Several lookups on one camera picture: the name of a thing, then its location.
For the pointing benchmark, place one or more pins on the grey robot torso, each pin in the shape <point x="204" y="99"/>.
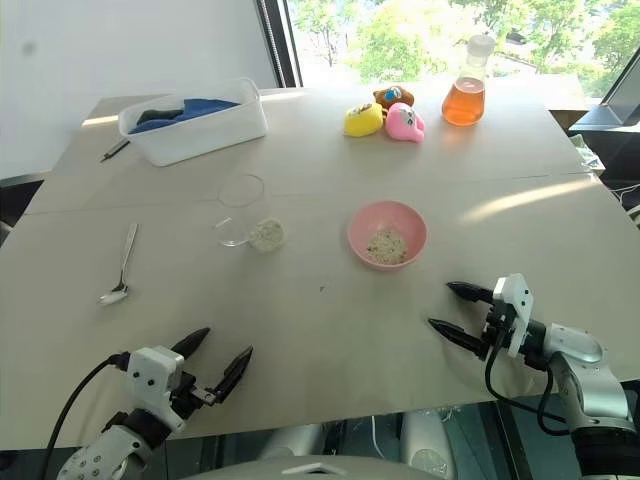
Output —
<point x="310" y="470"/>

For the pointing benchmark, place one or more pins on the white plastic bin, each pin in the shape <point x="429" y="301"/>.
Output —
<point x="200" y="140"/>

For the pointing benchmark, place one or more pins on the brown plush toy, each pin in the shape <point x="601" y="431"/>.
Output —
<point x="392" y="96"/>

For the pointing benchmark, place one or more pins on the pink plush toy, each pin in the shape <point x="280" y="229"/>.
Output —
<point x="404" y="122"/>

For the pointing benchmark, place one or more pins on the metal spoon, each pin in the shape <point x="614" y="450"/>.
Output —
<point x="116" y="296"/>

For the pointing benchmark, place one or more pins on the blue cloth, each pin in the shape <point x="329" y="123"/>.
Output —
<point x="200" y="107"/>

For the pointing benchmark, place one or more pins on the black window frame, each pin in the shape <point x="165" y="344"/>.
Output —
<point x="285" y="40"/>

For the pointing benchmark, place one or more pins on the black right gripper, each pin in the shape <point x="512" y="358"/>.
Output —
<point x="495" y="327"/>

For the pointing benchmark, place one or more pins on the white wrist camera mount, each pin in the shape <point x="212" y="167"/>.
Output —
<point x="517" y="310"/>
<point x="150" y="367"/>

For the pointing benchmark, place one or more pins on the silver rounded robot part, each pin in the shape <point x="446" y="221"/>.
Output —
<point x="295" y="442"/>
<point x="425" y="440"/>

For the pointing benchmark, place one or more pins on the glass flask with orange liquid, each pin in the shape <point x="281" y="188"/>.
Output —
<point x="464" y="102"/>

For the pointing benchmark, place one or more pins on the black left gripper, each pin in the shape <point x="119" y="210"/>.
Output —
<point x="187" y="395"/>

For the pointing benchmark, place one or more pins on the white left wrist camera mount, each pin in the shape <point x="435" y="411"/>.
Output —
<point x="150" y="367"/>

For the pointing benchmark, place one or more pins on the clear glass cup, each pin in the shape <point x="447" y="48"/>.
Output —
<point x="242" y="190"/>

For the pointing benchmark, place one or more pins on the dark pen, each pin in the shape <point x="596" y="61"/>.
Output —
<point x="116" y="150"/>

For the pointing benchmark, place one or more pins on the crumpled clear plastic bag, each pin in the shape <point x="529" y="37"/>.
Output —
<point x="589" y="152"/>

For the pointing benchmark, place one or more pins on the dark grey cloth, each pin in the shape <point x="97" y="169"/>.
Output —
<point x="157" y="115"/>

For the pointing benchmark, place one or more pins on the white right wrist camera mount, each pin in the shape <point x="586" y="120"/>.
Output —
<point x="517" y="310"/>

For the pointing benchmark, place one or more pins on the clear glass round-bottom flask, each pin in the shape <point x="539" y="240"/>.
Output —
<point x="232" y="235"/>

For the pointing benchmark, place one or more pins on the yellow plush toy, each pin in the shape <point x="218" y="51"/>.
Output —
<point x="362" y="120"/>

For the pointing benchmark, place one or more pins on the pink bowl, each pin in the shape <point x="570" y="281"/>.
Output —
<point x="360" y="235"/>

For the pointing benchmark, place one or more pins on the dark open laptop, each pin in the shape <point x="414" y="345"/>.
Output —
<point x="617" y="107"/>

